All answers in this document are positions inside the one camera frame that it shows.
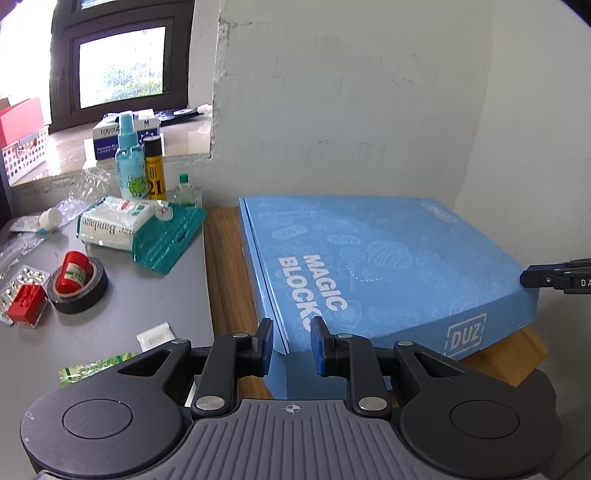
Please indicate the stone window sill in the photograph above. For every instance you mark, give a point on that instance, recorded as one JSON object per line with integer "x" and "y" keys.
{"x": 184, "y": 138}

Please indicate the white gauze bandage pack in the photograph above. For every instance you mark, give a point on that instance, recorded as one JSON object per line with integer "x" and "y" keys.
{"x": 111, "y": 224}

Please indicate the round white red-print sticker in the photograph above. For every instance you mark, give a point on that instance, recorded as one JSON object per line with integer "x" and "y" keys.
{"x": 163, "y": 211}

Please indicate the silver blister pill pack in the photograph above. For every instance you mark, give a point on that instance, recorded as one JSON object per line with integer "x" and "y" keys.
{"x": 23, "y": 277}

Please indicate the blue and white glove box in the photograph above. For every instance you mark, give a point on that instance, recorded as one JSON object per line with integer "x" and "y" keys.
{"x": 104, "y": 141}

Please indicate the small white sachet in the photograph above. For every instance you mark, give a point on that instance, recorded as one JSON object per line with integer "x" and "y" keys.
{"x": 156, "y": 338}

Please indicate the small red-capped bottle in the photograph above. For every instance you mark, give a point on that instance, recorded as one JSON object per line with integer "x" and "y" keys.
{"x": 74, "y": 272}

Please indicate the clear plastic packet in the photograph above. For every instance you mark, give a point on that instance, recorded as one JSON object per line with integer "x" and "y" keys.
{"x": 18, "y": 247}

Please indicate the green printed packet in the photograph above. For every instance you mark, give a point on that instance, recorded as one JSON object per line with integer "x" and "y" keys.
{"x": 92, "y": 368}

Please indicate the small white plastic bottle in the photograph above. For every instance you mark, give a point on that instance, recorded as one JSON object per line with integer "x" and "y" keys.
{"x": 50, "y": 218}

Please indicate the light blue spray bottle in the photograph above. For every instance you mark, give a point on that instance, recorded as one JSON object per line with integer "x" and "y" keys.
{"x": 131, "y": 170}

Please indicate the teal zip bag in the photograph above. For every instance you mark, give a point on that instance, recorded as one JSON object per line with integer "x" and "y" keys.
{"x": 171, "y": 240}

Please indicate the blue patterned packet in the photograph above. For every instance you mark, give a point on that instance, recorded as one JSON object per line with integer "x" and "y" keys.
{"x": 182, "y": 113}

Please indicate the blue printed cardboard box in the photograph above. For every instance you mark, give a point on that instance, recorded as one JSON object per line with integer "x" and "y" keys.
{"x": 383, "y": 263}

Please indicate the black tape roll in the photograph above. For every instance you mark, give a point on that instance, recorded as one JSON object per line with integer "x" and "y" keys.
{"x": 94, "y": 286}

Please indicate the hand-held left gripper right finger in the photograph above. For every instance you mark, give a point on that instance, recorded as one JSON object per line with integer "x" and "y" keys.
{"x": 318, "y": 347}

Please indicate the red box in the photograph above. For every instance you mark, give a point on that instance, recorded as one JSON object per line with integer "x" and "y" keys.
{"x": 21, "y": 120}

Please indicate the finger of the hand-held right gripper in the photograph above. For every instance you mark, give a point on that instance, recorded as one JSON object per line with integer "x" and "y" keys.
{"x": 538, "y": 276}

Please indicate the yellow bottle with black cap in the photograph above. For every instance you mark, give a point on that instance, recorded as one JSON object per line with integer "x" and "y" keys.
{"x": 156, "y": 177}

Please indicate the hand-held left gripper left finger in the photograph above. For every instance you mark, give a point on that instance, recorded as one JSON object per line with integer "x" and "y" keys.
{"x": 266, "y": 347}

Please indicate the crumpled clear plastic wrap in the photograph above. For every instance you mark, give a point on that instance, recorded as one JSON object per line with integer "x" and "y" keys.
{"x": 87, "y": 189}

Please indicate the dark window frame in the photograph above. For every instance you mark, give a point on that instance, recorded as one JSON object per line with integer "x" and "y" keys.
{"x": 60, "y": 92}

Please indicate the red block in clear case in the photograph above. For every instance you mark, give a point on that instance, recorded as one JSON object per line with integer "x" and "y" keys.
{"x": 25, "y": 305}

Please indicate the white perforated basket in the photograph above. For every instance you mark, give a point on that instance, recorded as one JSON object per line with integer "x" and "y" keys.
{"x": 23, "y": 157}

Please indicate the grey desktop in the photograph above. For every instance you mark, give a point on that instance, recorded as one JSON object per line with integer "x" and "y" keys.
{"x": 138, "y": 295}

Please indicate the small glass bottle green cap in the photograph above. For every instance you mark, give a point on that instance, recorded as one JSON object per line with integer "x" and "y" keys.
{"x": 186, "y": 194}

